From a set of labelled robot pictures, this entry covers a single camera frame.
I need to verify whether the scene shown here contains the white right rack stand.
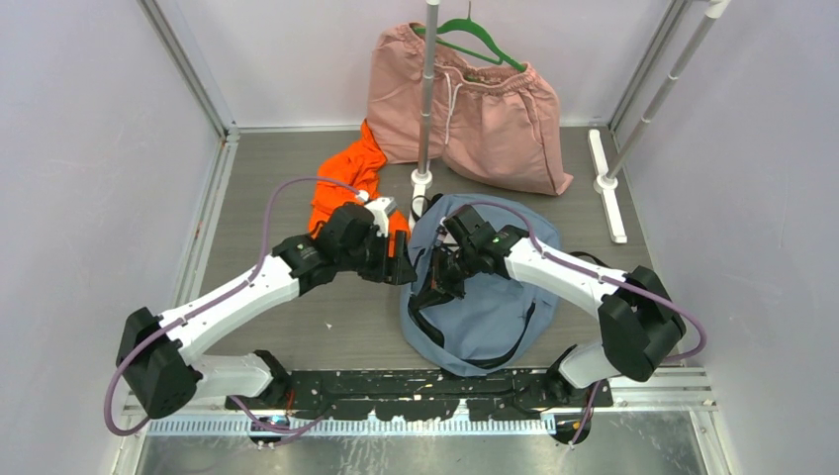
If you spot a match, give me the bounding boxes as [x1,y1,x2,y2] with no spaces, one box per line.
[588,0,729,244]

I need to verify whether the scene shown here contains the pink shorts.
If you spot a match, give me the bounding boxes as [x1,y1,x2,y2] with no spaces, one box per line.
[366,24,573,196]

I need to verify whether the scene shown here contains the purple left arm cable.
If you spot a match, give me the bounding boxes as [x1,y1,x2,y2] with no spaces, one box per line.
[103,175,368,447]

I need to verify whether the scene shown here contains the green clothes hanger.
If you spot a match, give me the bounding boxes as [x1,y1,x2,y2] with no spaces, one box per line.
[411,1,529,73]

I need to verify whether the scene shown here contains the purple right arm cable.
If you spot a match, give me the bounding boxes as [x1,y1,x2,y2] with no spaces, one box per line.
[438,200,709,447]

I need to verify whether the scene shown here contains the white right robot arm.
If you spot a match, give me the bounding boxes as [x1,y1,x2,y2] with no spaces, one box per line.
[408,201,689,407]

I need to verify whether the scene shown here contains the light blue backpack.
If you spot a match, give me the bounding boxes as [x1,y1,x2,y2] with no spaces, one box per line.
[400,193,614,378]

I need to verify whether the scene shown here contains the orange shirt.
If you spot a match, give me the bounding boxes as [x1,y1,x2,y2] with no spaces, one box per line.
[309,120,388,242]

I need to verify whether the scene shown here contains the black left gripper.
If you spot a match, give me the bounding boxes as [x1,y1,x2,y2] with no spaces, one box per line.
[337,227,417,285]

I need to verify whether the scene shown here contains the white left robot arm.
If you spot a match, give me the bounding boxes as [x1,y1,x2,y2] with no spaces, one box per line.
[117,197,417,420]

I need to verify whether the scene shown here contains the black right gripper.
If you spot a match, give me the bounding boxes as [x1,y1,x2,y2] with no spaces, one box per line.
[415,244,480,312]

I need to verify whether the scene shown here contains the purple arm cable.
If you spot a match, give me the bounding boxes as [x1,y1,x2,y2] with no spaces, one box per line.
[438,200,709,447]
[103,175,368,447]

